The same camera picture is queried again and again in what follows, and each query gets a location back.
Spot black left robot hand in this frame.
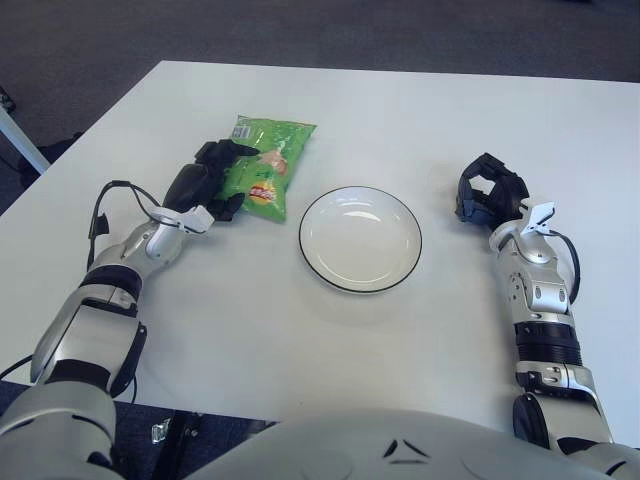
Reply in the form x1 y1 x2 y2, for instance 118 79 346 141
162 139 260 224

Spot white plate with black rim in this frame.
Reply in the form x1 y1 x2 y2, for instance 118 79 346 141
298 185 423 295

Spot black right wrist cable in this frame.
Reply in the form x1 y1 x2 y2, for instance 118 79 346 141
549 234 581 306

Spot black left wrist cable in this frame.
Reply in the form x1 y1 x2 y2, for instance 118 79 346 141
87 179 166 269

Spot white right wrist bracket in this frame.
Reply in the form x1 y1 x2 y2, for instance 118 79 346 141
488 200 557 251

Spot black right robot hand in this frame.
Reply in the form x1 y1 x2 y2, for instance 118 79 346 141
453 152 531 224

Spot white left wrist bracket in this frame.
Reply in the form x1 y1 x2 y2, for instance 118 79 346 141
149 204 215 236

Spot black metal frame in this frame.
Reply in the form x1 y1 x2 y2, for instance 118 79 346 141
167 408 281 461

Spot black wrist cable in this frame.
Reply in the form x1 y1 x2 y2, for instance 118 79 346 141
549 234 581 306
87 179 166 269

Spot white table leg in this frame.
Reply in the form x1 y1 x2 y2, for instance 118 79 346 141
0 107 51 176

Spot grey robot torso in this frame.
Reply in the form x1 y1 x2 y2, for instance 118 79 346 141
187 407 609 480

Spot green snack chip bag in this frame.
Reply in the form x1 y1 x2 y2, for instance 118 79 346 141
215 113 319 225

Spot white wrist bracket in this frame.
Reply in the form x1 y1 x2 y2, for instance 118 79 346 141
149 204 215 236
488 200 557 251

